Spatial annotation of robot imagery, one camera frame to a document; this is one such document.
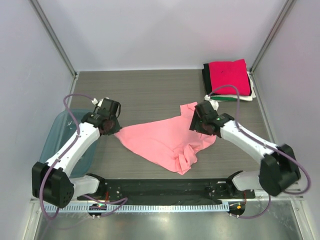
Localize aluminium frame post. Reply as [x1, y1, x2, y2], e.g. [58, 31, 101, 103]
[29, 0, 78, 79]
[249, 0, 297, 74]

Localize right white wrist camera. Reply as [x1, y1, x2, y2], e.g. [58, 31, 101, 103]
[204, 94, 219, 111]

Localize blue plastic bin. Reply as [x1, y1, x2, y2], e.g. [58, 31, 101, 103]
[38, 110, 98, 179]

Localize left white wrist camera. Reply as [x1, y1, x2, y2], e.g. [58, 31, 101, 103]
[91, 97, 109, 108]

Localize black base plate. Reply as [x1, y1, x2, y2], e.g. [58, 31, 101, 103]
[90, 178, 256, 206]

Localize right aluminium frame post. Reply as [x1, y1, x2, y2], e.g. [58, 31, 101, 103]
[249, 0, 297, 74]

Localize light pink t shirt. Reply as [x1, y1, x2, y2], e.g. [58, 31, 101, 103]
[115, 102, 216, 175]

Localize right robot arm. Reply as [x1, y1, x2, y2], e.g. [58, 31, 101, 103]
[189, 100, 301, 197]

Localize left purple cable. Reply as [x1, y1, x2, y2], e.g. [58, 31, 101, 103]
[39, 93, 128, 231]

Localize left aluminium frame post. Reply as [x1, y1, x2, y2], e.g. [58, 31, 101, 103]
[29, 0, 78, 79]

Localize folded black t shirt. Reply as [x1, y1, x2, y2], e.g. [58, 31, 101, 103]
[202, 63, 212, 95]

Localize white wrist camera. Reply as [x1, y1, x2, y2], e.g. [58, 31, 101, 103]
[91, 97, 109, 108]
[204, 94, 219, 111]

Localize folded green t shirt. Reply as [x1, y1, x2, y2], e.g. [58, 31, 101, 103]
[212, 96, 237, 102]

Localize folded white t shirt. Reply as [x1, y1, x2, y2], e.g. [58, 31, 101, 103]
[210, 71, 256, 102]

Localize white slotted cable duct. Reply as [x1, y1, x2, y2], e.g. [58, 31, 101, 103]
[59, 202, 230, 213]

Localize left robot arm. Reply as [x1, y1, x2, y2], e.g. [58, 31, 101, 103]
[31, 98, 121, 209]

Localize folded magenta t shirt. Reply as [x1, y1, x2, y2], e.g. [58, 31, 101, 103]
[208, 59, 252, 96]

